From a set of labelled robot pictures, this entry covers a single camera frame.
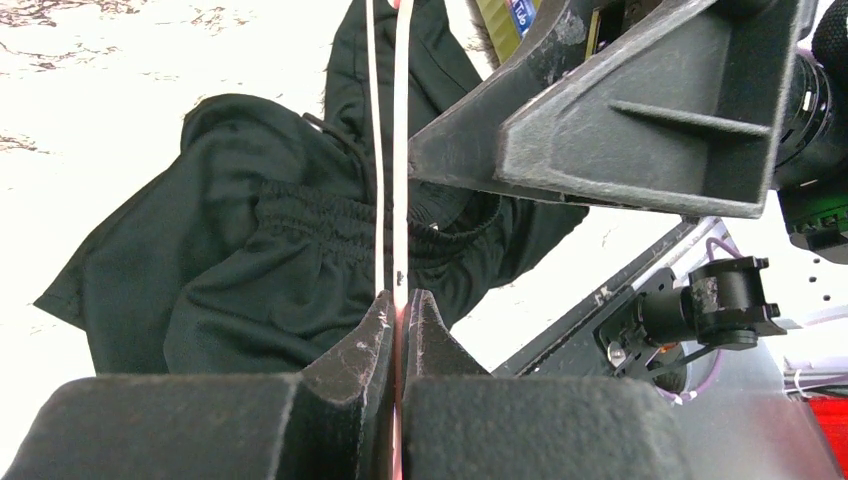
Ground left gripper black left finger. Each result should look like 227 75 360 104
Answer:
6 293 394 479

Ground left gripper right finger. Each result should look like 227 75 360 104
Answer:
402 289 693 479

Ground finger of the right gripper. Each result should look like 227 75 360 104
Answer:
408 1 802 218

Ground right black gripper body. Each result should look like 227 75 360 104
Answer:
773 1 847 265

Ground olive green plastic bin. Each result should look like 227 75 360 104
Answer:
475 0 541 64

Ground black shorts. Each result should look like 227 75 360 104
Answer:
34 1 589 374

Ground pink hanger of black shorts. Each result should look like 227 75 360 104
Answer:
364 0 416 310

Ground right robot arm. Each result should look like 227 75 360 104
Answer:
408 1 847 380

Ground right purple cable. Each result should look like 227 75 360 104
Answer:
652 235 743 407

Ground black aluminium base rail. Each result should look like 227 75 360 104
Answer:
493 217 717 378

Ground red plastic bracket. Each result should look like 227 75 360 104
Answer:
808 397 848 479

